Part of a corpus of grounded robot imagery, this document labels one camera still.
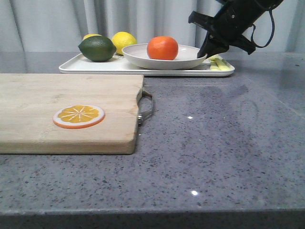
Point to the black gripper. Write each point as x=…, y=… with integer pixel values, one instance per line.
x=226, y=28

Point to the grey curtain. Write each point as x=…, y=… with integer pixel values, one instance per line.
x=60, y=25

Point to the yellow lemon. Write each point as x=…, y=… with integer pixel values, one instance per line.
x=122, y=39
x=90, y=35

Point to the yellow utensil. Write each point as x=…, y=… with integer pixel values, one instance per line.
x=220, y=62
x=213, y=66

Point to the beige round plate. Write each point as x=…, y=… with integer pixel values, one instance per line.
x=186, y=58

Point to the white bear-print tray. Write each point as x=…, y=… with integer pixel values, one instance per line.
x=119, y=65

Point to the yellow utensil left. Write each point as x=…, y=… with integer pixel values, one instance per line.
x=213, y=66

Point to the rear yellow lemon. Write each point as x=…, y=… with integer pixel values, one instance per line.
x=90, y=35

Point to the wooden cutting board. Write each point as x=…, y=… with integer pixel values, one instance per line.
x=28, y=102

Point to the yellow utensil right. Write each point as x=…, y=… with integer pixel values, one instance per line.
x=220, y=62

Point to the green lime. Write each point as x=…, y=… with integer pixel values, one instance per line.
x=97, y=48

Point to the orange slice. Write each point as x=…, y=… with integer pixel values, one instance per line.
x=78, y=116

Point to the orange fruit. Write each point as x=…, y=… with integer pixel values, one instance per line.
x=162, y=48

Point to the front yellow lemon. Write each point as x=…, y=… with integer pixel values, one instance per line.
x=122, y=39

